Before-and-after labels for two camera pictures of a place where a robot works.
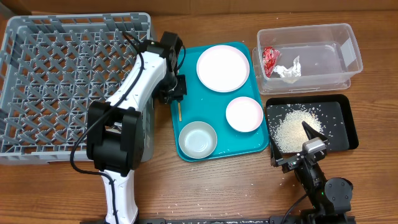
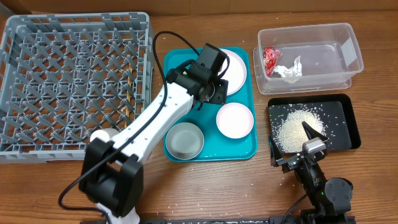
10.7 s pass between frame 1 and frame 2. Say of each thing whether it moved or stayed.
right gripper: stayed
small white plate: moved
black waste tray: stayed
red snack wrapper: stayed
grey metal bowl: moved
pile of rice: stayed
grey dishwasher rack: stayed
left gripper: moved
